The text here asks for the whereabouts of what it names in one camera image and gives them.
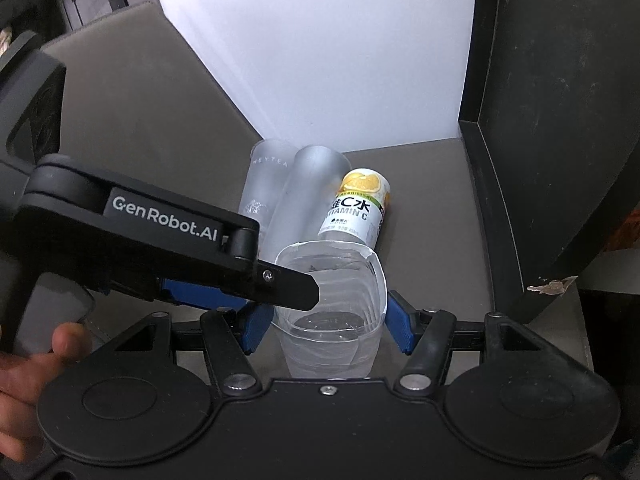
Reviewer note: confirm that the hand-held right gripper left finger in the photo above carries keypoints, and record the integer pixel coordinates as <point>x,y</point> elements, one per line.
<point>254,331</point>

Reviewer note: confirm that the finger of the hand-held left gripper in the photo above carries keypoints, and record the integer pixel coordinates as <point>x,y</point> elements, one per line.
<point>200,297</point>
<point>287,287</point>

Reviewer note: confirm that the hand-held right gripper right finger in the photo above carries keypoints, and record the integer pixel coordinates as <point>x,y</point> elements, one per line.
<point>401,327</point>

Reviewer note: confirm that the clear plastic cup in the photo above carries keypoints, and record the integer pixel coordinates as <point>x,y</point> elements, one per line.
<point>330,350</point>

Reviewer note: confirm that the plain frosted cup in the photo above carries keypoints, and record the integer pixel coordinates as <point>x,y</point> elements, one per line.
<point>305,195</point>

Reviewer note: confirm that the frosted cup with print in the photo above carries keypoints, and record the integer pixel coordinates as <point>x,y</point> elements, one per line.
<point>265,185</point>

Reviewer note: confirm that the person's left hand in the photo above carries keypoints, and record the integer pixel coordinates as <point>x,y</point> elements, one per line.
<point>70,345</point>

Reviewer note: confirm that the bottle with orange label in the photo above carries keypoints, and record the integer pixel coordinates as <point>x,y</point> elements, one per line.
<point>356,205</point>

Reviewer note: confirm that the black board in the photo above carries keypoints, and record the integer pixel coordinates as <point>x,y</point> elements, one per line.
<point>550,110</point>

